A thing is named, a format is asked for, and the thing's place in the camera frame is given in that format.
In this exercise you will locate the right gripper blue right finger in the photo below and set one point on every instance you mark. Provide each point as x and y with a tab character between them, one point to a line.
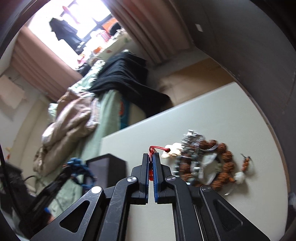
164	190

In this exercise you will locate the cardboard floor sheet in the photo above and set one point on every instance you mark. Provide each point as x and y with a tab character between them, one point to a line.
194	80

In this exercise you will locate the pink curtain right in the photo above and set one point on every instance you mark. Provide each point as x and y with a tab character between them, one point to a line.
155	26

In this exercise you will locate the pink curtain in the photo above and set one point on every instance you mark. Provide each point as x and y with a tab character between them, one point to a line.
155	26
41	67

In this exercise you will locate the thin silver bangle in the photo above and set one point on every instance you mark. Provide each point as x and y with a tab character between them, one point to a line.
228	192

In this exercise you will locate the pink beige blanket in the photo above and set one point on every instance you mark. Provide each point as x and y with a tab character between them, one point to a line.
77	116

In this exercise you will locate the dark hanging clothes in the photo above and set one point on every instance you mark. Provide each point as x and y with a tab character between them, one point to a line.
64	31

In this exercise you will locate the pink curtain left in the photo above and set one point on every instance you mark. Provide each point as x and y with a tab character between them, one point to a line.
41	67

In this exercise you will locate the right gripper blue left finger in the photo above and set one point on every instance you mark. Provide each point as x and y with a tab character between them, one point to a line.
139	189

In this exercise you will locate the beige cloth on wall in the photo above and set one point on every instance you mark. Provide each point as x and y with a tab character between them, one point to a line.
11	94

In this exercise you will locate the cream padded headboard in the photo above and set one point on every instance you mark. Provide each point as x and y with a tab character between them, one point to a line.
28	139

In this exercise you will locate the black jewelry box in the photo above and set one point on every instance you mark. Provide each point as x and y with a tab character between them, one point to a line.
107	169

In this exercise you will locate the black knit blanket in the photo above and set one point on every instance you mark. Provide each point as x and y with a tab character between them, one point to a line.
127	73

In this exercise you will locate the cluttered window sill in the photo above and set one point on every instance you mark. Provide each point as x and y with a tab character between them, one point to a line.
104	43

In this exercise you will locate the white wall socket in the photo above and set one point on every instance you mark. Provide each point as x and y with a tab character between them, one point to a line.
199	28

